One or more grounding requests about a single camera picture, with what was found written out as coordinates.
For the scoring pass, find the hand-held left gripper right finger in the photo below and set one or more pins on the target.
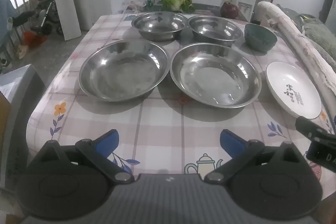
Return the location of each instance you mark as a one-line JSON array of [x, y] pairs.
[[231, 141]]

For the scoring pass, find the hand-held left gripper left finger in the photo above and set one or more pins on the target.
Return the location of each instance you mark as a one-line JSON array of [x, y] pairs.
[[107, 141]]

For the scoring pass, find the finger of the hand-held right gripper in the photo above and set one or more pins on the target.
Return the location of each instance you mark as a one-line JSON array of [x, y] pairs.
[[309, 127]]

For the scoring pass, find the white printed ceramic plate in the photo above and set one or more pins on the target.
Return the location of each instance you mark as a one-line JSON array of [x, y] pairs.
[[286, 82]]

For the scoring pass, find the large shallow steel plate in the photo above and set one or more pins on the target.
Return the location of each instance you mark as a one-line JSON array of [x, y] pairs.
[[123, 71], [215, 77]]

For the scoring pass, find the green ceramic bowl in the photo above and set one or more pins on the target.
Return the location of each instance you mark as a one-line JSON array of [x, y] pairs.
[[258, 40]]

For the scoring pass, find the deep steel bowl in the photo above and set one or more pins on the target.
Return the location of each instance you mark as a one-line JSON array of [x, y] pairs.
[[215, 29], [157, 26]]

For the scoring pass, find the checked floral tablecloth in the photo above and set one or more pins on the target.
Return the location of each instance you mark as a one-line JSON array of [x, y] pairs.
[[157, 124]]

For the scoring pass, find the green leaf pattern cushion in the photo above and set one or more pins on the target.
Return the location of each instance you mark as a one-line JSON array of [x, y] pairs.
[[321, 37]]

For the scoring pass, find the white fringed cloth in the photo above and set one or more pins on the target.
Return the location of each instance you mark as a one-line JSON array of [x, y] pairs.
[[296, 37]]

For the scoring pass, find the brown cardboard box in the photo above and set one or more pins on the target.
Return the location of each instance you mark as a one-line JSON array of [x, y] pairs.
[[4, 113]]

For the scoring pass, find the dark red round fruit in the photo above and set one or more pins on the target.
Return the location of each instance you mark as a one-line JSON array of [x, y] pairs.
[[229, 10]]

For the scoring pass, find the white water dispenser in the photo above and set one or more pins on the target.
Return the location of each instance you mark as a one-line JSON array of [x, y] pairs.
[[244, 6]]

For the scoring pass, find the grey stroller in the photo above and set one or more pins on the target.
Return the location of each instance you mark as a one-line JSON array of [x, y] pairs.
[[48, 16]]

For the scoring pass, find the green leafy cabbage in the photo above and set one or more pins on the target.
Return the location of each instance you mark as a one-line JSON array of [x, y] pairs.
[[177, 2]]

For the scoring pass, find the black hanging glove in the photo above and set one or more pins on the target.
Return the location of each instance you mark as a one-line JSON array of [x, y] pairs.
[[22, 18]]

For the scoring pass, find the blue patterned sheet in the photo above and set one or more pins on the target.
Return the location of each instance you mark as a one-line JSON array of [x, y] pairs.
[[5, 16]]

